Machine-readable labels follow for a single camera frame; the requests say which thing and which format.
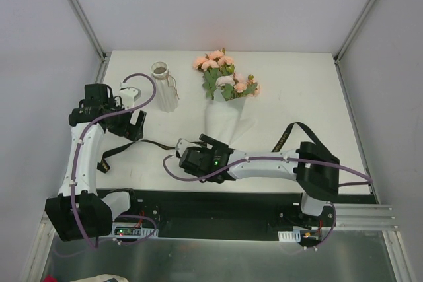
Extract left white cable duct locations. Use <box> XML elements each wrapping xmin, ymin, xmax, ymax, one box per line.
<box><xmin>112</xmin><ymin>226</ymin><xmax>159</xmax><ymax>240</ymax></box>

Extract right aluminium frame post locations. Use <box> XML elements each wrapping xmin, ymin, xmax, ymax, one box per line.
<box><xmin>334</xmin><ymin>0</ymin><xmax>378</xmax><ymax>65</ymax></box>

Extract aluminium frame post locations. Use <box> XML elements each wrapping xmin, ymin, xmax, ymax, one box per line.
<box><xmin>68</xmin><ymin>0</ymin><xmax>107</xmax><ymax>62</ymax></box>
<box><xmin>334</xmin><ymin>0</ymin><xmax>378</xmax><ymax>65</ymax></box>

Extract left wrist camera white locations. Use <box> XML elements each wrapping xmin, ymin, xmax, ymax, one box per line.
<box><xmin>118</xmin><ymin>87</ymin><xmax>141</xmax><ymax>108</ymax></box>

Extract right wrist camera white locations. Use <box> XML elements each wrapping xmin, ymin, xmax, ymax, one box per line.
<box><xmin>175</xmin><ymin>138</ymin><xmax>202</xmax><ymax>157</ymax></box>

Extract aluminium front rail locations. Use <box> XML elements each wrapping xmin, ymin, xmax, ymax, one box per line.
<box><xmin>335</xmin><ymin>204</ymin><xmax>399</xmax><ymax>231</ymax></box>

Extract pink flower bouquet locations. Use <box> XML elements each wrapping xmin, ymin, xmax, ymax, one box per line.
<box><xmin>193</xmin><ymin>48</ymin><xmax>260</xmax><ymax>101</ymax></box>

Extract beige cloth bag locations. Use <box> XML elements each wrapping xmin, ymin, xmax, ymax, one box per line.
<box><xmin>78</xmin><ymin>274</ymin><xmax>128</xmax><ymax>282</ymax></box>

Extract left aluminium frame post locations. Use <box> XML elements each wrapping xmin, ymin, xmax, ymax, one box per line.
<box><xmin>68</xmin><ymin>0</ymin><xmax>107</xmax><ymax>62</ymax></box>

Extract white ribbed vase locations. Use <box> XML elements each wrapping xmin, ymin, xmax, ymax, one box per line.
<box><xmin>151</xmin><ymin>61</ymin><xmax>179</xmax><ymax>112</ymax></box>

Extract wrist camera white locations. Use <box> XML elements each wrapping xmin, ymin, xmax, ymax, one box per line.
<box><xmin>118</xmin><ymin>87</ymin><xmax>141</xmax><ymax>108</ymax></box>
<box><xmin>175</xmin><ymin>138</ymin><xmax>202</xmax><ymax>157</ymax></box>

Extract white cable duct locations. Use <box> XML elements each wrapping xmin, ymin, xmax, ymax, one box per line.
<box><xmin>112</xmin><ymin>226</ymin><xmax>159</xmax><ymax>240</ymax></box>
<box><xmin>278</xmin><ymin>230</ymin><xmax>301</xmax><ymax>243</ymax></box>

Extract right white cable duct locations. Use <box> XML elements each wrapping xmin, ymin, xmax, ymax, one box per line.
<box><xmin>278</xmin><ymin>230</ymin><xmax>301</xmax><ymax>243</ymax></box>

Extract white wrapping paper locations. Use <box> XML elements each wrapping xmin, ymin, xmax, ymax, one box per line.
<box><xmin>204</xmin><ymin>91</ymin><xmax>255</xmax><ymax>145</ymax></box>

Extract black ribbon gold lettering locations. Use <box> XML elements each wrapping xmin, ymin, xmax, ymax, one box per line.
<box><xmin>96</xmin><ymin>122</ymin><xmax>331</xmax><ymax>174</ymax></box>

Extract red object at bottom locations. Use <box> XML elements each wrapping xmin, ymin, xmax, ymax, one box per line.
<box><xmin>42</xmin><ymin>275</ymin><xmax>58</xmax><ymax>282</ymax></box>

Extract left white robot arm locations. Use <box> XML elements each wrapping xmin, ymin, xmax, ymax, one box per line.
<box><xmin>45</xmin><ymin>84</ymin><xmax>146</xmax><ymax>241</ymax></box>

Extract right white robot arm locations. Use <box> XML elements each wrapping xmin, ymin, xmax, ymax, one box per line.
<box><xmin>176</xmin><ymin>135</ymin><xmax>340</xmax><ymax>226</ymax></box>

